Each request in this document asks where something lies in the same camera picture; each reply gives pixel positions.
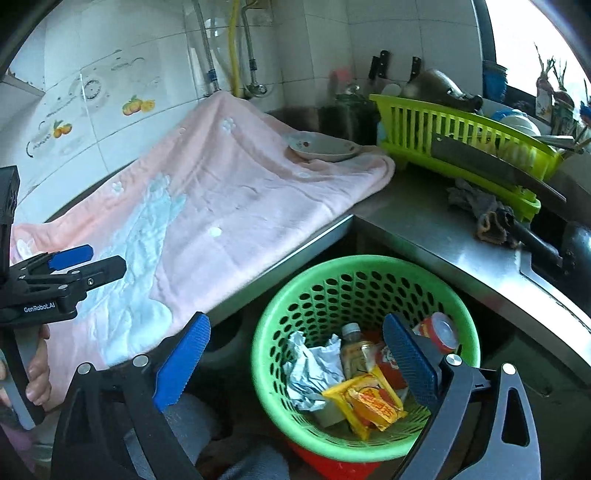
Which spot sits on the pink printed blanket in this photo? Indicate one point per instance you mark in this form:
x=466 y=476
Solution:
x=231 y=184

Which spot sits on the light blue bottle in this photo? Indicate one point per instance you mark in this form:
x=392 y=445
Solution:
x=381 y=134

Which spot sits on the yellow snack wrapper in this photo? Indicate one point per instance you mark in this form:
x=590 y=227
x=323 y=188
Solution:
x=369 y=401

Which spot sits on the white bowl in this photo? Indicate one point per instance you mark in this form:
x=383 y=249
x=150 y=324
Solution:
x=517 y=122

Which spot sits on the person's left hand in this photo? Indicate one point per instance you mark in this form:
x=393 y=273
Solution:
x=39 y=378

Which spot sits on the lime green dish rack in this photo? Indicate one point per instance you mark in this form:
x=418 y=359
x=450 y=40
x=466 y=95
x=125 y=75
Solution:
x=415 y=124

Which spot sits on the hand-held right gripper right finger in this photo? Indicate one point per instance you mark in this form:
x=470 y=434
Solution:
x=408 y=364

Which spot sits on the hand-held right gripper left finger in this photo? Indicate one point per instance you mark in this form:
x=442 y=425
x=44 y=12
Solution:
x=182 y=364

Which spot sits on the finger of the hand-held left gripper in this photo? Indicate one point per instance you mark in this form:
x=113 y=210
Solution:
x=101 y=270
x=69 y=256

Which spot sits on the metal pot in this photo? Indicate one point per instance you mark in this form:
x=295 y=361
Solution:
x=438 y=85

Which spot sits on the red basin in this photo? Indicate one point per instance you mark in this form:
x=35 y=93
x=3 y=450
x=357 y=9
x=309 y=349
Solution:
x=337 y=461

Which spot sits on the steel cleaver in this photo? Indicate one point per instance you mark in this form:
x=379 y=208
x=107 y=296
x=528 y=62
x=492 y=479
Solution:
x=471 y=159

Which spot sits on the white plate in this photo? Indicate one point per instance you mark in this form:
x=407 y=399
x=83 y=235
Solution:
x=318 y=150

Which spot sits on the blue plastic container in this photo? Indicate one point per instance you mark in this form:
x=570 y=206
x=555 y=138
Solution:
x=495 y=81

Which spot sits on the yellow pipe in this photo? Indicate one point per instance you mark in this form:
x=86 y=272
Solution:
x=234 y=46

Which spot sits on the red gold drink bottle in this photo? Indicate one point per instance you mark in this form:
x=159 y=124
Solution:
x=358 y=357

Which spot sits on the green plastic basket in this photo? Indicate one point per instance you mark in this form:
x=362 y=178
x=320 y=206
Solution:
x=286 y=314

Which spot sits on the white paper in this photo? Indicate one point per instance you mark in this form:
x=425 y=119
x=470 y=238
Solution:
x=309 y=369

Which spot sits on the pink plastic board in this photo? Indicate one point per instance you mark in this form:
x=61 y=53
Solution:
x=340 y=81

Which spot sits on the grey brown rag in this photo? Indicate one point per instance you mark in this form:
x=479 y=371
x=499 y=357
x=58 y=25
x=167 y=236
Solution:
x=480 y=203

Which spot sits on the black frying pan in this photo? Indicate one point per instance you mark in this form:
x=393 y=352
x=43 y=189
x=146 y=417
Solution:
x=577 y=249

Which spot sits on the person's grey pants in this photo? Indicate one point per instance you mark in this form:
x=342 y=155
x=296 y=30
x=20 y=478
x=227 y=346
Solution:
x=203 y=429

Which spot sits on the potted plant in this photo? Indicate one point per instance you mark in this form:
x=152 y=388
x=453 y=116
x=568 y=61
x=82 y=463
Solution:
x=558 y=92

